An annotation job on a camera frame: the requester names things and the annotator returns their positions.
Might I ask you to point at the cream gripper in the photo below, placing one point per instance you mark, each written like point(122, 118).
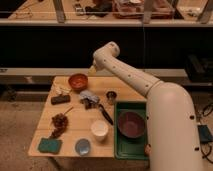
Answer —
point(92, 70)

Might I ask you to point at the black handled utensil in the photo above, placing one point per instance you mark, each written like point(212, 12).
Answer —
point(105, 114)

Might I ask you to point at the grey toy with dark base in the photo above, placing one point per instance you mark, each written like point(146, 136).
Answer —
point(88, 99)

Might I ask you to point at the orange apple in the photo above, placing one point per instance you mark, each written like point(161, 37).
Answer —
point(147, 150)

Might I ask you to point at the bunch of dark grapes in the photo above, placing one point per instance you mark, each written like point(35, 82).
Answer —
point(60, 122)

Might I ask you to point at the green plastic tray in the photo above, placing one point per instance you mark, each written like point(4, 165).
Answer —
point(124, 147)

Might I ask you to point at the black box on right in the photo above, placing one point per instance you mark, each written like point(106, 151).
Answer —
point(199, 69)

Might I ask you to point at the white paper cup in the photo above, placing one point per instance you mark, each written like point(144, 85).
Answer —
point(99, 130)

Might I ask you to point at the red-orange bowl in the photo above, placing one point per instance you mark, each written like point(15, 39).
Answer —
point(78, 82)

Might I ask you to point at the dark maroon bowl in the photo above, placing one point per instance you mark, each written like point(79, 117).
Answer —
point(131, 124)

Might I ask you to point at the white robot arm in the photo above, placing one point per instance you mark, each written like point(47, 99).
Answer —
point(172, 128)

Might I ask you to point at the small blue bowl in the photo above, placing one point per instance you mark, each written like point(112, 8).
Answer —
point(82, 147)

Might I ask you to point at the yellow banana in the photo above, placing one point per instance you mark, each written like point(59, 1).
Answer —
point(62, 90)

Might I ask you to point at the clutter box on shelf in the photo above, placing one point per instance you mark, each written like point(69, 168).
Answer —
point(135, 9)

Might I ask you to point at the black rectangular block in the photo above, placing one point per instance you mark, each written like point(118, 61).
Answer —
point(60, 99)

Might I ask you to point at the teal sponge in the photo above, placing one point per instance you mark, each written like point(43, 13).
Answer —
point(47, 145)

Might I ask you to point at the small metal cup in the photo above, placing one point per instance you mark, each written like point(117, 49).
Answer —
point(111, 97)

